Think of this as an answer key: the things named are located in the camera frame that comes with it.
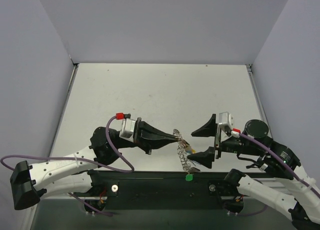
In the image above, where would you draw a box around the large metal keyring with keys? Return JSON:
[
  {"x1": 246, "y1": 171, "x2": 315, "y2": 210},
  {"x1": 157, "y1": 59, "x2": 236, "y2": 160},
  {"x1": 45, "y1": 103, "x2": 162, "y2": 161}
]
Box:
[{"x1": 173, "y1": 129, "x2": 200, "y2": 182}]

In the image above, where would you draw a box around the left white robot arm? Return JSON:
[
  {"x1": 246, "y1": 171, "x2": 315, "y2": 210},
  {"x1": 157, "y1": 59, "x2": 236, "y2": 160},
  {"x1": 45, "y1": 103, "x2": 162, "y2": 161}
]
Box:
[{"x1": 10, "y1": 113, "x2": 178, "y2": 210}]

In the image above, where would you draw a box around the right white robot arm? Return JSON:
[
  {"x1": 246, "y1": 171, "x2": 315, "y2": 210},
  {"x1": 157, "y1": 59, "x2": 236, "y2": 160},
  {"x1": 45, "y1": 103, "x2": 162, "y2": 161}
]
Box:
[{"x1": 188, "y1": 112, "x2": 320, "y2": 229}]

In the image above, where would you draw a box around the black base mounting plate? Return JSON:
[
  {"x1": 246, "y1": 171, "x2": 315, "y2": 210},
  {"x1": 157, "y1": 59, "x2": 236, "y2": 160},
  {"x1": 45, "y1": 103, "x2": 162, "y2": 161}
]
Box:
[{"x1": 73, "y1": 170, "x2": 244, "y2": 211}]

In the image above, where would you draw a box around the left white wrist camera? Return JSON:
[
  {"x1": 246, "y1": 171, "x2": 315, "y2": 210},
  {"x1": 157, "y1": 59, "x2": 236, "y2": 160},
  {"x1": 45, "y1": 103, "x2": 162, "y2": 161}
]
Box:
[{"x1": 115, "y1": 113, "x2": 137, "y2": 142}]

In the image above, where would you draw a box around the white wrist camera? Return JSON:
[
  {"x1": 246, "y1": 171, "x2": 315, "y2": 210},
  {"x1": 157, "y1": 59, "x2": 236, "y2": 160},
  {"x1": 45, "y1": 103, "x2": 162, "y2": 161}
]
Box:
[
  {"x1": 115, "y1": 113, "x2": 137, "y2": 142},
  {"x1": 218, "y1": 112, "x2": 241, "y2": 138}
]

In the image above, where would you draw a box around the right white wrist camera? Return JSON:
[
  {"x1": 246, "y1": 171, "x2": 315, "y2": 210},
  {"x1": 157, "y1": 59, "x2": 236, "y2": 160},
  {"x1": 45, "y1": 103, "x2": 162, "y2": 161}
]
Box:
[{"x1": 218, "y1": 112, "x2": 241, "y2": 138}]

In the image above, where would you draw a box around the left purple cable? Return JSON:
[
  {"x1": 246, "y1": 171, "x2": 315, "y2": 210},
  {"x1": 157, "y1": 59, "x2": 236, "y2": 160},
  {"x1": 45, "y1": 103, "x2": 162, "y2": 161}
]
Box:
[{"x1": 0, "y1": 116, "x2": 136, "y2": 217}]

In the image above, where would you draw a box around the aluminium frame rail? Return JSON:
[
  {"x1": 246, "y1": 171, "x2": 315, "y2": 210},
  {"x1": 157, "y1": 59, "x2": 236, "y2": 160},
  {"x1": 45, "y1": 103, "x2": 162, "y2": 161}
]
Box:
[{"x1": 19, "y1": 64, "x2": 280, "y2": 230}]

